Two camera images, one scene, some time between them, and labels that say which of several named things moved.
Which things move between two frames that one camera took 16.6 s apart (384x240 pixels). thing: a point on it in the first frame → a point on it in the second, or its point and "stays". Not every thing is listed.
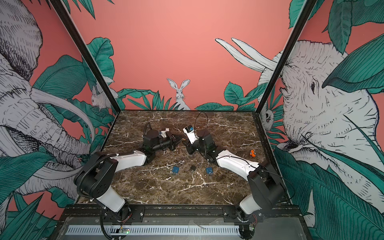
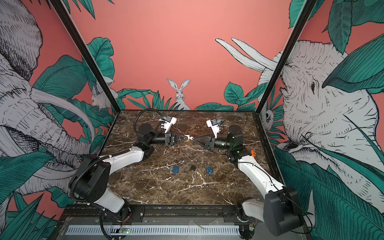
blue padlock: (209, 169) stays
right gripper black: (190, 148) → (210, 139)
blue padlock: (175, 169) stays
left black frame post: (78, 35) stays
